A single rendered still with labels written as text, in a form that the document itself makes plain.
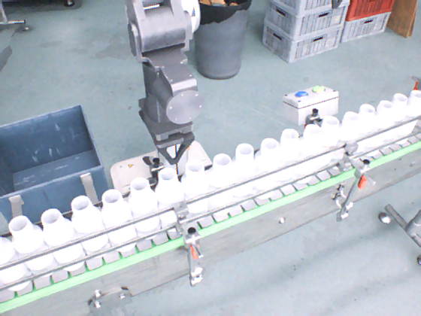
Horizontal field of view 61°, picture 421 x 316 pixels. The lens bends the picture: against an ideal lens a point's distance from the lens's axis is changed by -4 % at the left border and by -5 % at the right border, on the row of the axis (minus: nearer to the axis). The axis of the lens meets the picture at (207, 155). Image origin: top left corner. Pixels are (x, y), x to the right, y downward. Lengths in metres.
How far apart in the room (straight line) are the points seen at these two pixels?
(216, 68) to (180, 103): 2.46
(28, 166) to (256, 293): 1.18
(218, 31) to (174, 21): 2.26
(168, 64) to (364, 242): 1.82
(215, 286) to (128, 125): 1.30
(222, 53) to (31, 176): 1.86
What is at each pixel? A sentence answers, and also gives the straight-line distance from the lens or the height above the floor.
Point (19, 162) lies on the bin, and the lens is 1.45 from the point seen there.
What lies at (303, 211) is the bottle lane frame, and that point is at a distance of 1.06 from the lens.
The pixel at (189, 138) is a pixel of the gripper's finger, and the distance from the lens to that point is 0.63.
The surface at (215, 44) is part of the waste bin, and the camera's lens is 2.85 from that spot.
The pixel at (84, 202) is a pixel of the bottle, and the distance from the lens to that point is 0.77.
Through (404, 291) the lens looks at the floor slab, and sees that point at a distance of 2.15.
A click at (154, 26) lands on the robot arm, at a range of 0.53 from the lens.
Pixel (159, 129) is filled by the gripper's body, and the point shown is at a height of 1.33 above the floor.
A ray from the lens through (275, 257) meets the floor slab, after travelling 2.01.
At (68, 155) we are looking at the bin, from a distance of 1.46.
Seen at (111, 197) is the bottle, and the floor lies 1.14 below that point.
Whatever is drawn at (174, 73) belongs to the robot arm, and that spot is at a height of 1.45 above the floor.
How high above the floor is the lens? 1.74
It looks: 46 degrees down
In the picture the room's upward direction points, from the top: 1 degrees clockwise
